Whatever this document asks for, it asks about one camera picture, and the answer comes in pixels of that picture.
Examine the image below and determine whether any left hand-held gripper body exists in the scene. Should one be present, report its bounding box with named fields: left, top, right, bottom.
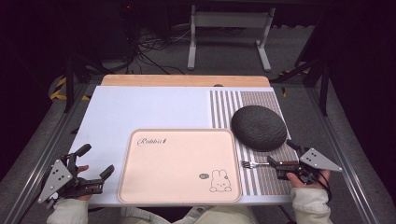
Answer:
left=37, top=153, right=105, bottom=210

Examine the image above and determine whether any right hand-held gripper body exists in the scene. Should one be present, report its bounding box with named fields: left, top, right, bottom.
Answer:
left=276, top=147, right=344, bottom=186

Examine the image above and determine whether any fork with brown handle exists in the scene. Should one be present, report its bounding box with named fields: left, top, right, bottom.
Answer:
left=240, top=160, right=300, bottom=170

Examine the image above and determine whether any person's right hand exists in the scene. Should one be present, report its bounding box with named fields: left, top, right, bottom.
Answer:
left=286, top=168, right=332, bottom=190

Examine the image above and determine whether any person's left hand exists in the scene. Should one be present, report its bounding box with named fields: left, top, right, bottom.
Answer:
left=73, top=164, right=94, bottom=202

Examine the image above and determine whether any striped placemat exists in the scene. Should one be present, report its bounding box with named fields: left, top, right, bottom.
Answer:
left=207, top=90, right=301, bottom=197

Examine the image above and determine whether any dark grey round plate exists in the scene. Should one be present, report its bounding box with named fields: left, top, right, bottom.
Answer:
left=231, top=105, right=288, bottom=153

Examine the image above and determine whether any pink rabbit print tray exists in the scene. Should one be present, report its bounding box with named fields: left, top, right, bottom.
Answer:
left=117, top=128, right=243, bottom=204

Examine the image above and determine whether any person's lap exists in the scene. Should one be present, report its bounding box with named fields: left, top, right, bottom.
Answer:
left=120, top=204, right=260, bottom=224

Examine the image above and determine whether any wooden board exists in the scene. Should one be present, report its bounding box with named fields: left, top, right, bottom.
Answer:
left=100, top=74, right=271, bottom=88

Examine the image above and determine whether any white metal stand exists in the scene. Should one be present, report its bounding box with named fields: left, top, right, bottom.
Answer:
left=187, top=4, right=276, bottom=73

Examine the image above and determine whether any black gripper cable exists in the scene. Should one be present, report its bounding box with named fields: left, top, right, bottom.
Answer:
left=316, top=170, right=333, bottom=202

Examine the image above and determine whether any black metal frame leg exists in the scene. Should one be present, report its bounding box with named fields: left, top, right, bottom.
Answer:
left=318, top=60, right=331, bottom=118

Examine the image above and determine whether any bundle of black cables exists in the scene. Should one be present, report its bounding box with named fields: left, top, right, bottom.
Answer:
left=124, top=21, right=192, bottom=76

